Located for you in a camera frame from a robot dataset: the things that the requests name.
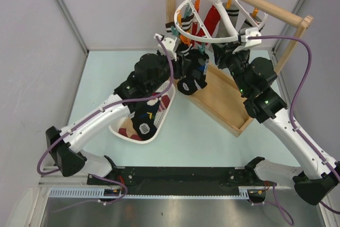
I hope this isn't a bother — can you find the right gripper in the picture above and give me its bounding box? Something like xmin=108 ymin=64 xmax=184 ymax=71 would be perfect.
xmin=212 ymin=40 xmax=251 ymax=96

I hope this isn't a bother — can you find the black sock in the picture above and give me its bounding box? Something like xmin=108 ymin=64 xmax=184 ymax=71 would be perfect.
xmin=177 ymin=49 xmax=209 ymax=96
xmin=176 ymin=43 xmax=193 ymax=56

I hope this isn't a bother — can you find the teal clip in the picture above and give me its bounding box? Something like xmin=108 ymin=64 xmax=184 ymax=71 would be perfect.
xmin=197 ymin=43 xmax=206 ymax=55
xmin=171 ymin=26 xmax=180 ymax=37

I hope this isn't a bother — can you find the white round clip hanger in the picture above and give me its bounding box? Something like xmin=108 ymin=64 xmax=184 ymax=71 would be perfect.
xmin=174 ymin=0 xmax=268 ymax=48

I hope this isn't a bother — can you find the mustard brown striped sock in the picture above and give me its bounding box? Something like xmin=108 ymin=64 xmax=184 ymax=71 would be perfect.
xmin=165 ymin=22 xmax=176 ymax=33

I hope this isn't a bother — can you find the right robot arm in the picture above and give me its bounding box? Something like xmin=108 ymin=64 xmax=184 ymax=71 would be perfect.
xmin=212 ymin=43 xmax=339 ymax=205

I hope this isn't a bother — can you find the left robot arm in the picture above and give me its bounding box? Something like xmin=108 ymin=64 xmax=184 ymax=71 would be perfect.
xmin=45 ymin=52 xmax=192 ymax=184

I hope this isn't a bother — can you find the orange clip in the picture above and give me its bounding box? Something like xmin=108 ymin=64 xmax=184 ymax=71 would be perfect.
xmin=180 ymin=34 xmax=191 ymax=47

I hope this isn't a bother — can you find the teal clip behind sock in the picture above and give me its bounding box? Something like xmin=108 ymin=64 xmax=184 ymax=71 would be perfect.
xmin=171 ymin=26 xmax=180 ymax=37

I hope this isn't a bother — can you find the pile of dark socks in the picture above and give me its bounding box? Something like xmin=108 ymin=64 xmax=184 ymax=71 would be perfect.
xmin=118 ymin=95 xmax=171 ymax=141

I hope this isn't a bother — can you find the grey striped sock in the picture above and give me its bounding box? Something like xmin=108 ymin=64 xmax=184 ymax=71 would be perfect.
xmin=216 ymin=4 xmax=240 ymax=38

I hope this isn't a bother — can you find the white laundry basket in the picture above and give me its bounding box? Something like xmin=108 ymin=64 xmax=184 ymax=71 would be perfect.
xmin=108 ymin=81 xmax=175 ymax=144

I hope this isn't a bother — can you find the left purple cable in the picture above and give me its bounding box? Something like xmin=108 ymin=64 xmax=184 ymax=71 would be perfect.
xmin=36 ymin=37 xmax=176 ymax=213

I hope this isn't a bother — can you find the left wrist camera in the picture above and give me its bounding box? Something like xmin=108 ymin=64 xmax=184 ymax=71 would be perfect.
xmin=154 ymin=33 xmax=180 ymax=61

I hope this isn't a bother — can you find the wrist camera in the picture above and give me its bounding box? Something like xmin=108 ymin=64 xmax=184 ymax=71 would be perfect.
xmin=233 ymin=27 xmax=262 ymax=54
xmin=154 ymin=33 xmax=180 ymax=61

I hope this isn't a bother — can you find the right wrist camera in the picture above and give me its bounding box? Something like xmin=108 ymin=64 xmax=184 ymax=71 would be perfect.
xmin=233 ymin=27 xmax=262 ymax=54

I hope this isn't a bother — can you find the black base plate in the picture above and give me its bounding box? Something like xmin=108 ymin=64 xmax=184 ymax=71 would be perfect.
xmin=87 ymin=166 xmax=272 ymax=199

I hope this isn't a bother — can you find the white cable duct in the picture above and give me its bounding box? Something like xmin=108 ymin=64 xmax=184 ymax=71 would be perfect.
xmin=49 ymin=186 xmax=249 ymax=200

